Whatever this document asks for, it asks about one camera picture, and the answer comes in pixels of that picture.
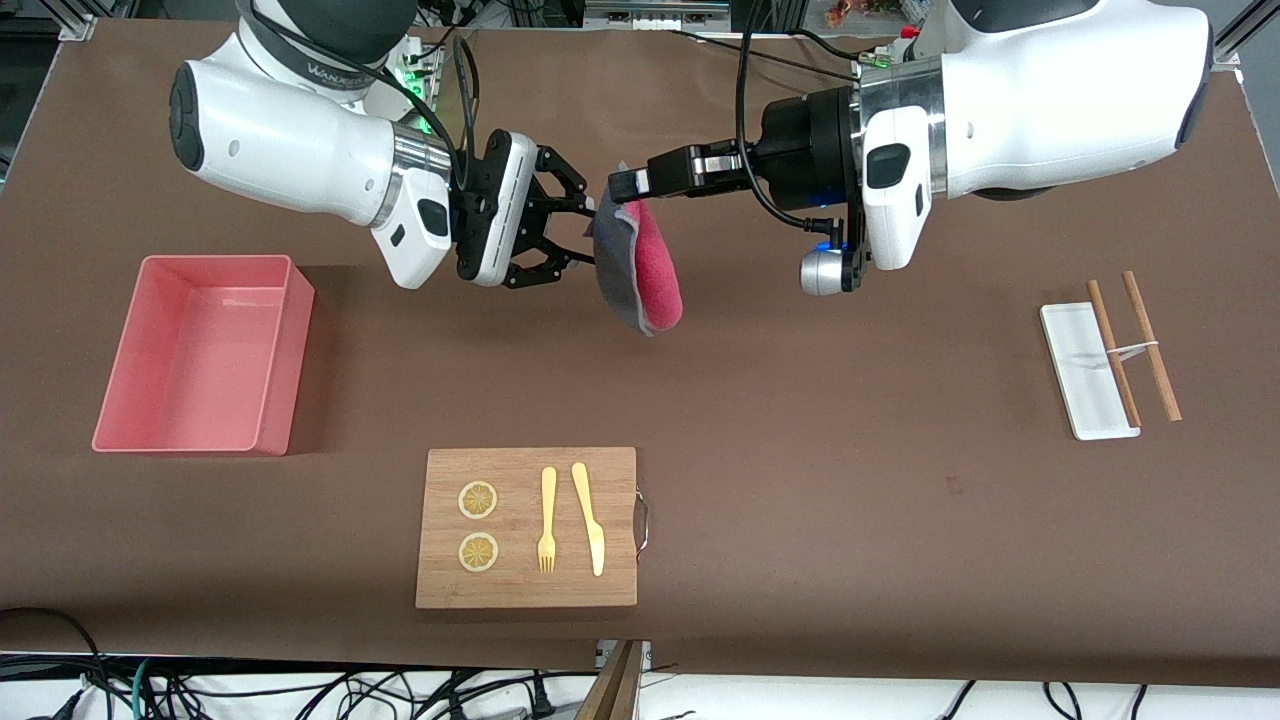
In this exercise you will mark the yellow plastic fork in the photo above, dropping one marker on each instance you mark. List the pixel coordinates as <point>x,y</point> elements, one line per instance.
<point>548,500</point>

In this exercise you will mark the white rectangular tray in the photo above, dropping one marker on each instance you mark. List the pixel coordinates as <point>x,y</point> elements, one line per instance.
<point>1085,370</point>

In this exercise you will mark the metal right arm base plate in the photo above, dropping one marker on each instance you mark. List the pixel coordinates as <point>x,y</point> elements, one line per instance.
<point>432,90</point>

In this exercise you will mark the pink plastic bin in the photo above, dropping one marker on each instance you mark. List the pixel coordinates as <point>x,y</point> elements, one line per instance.
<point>200,360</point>

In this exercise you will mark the yellow plastic knife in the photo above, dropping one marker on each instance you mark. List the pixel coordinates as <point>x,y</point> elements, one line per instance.
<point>590,520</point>

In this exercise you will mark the grey electronics box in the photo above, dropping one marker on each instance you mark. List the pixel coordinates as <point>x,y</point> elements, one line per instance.
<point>655,15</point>

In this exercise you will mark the black power plug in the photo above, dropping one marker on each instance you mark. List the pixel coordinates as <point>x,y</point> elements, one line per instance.
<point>542,700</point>

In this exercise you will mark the white rubber band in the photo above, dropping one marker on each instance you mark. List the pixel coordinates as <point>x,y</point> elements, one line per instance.
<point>1135,349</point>

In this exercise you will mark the brown table cover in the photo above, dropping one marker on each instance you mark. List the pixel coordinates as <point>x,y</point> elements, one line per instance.
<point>800,450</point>

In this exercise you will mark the wooden plank piece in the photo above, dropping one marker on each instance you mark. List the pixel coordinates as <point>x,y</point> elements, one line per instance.
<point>610,695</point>

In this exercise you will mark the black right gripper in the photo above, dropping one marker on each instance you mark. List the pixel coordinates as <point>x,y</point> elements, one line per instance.
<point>531,215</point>

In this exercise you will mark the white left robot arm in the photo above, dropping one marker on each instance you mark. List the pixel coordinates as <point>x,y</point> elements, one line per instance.
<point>1050,100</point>

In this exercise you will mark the red and grey cloth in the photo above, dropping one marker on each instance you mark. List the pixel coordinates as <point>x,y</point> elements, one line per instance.
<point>655,270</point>

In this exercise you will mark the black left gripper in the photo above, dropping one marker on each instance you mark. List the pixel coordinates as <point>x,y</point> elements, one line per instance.
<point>806,148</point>

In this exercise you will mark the aluminium frame profile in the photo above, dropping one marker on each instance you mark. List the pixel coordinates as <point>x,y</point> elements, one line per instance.
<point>1240,30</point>
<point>78,20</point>

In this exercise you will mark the lemon slice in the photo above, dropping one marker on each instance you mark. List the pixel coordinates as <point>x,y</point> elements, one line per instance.
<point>478,500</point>
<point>478,553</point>

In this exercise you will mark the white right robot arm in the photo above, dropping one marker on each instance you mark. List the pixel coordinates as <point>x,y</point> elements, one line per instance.
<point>280,140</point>

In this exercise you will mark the wooden cutting board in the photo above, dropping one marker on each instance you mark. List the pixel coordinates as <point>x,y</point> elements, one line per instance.
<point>525,590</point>

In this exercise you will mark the small metal bracket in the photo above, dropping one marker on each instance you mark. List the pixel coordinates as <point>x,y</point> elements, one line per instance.
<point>645,652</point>

